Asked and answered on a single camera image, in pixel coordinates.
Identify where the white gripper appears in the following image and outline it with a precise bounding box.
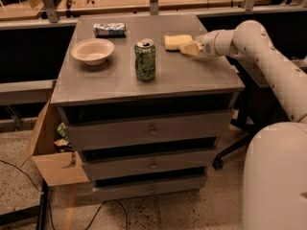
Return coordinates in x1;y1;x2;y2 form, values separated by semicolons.
179;30;228;57

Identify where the yellow sponge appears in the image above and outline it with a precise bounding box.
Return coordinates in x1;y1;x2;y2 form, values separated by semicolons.
164;34;193;51

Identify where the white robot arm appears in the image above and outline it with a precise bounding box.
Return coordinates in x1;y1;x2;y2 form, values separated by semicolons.
179;20;307;230

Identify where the white paper bowl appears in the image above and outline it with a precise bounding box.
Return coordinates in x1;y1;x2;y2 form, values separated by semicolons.
71;38;115;66

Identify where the green soda can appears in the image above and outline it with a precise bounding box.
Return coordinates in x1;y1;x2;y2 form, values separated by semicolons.
134;38;155;81

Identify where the grey drawer cabinet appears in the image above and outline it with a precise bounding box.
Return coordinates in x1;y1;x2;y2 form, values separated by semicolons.
51;15;244;201

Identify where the black office chair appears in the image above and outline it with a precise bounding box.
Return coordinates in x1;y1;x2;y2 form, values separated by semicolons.
212;57;289;171

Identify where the blue silver snack bag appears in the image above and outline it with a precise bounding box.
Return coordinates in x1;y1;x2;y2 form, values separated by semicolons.
93;23;127;37

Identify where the green snack packet in box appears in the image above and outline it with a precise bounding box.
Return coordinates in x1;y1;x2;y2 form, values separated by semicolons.
54;123;71;150

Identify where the cardboard box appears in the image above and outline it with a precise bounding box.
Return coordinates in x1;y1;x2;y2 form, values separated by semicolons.
19;94;89;186

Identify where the black metal stand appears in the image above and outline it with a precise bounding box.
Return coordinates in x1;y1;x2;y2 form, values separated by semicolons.
0;180;49;230

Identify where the black floor cable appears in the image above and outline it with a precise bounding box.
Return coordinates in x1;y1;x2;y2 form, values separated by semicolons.
0;158;130;230

